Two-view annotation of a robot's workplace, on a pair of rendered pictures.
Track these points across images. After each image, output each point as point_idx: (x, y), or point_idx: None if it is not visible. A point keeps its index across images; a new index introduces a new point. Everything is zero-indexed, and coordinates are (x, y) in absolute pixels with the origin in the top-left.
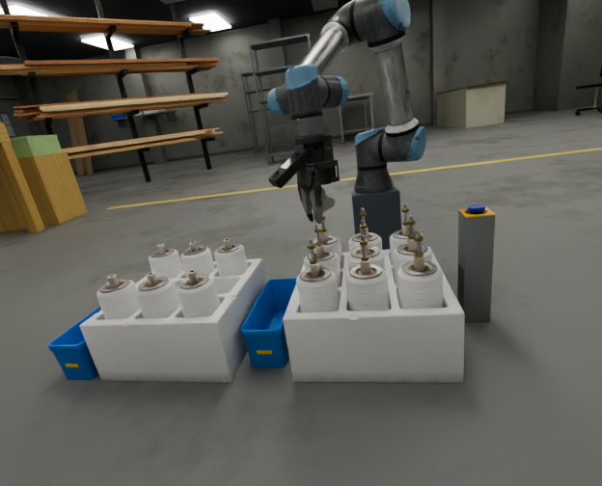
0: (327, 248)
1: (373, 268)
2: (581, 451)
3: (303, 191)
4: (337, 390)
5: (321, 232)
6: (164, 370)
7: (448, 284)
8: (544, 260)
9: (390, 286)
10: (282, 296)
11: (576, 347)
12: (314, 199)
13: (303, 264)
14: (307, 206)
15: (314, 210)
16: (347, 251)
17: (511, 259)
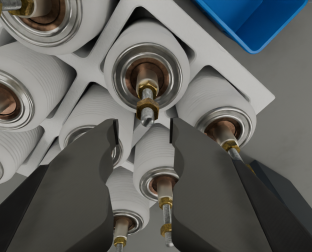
0: (188, 117)
1: (3, 118)
2: None
3: (208, 228)
4: None
5: (227, 139)
6: None
7: (21, 173)
8: (124, 249)
9: (52, 125)
10: (266, 15)
11: (18, 184)
12: (37, 197)
13: (244, 68)
14: (175, 149)
15: (82, 143)
16: (302, 174)
17: (142, 241)
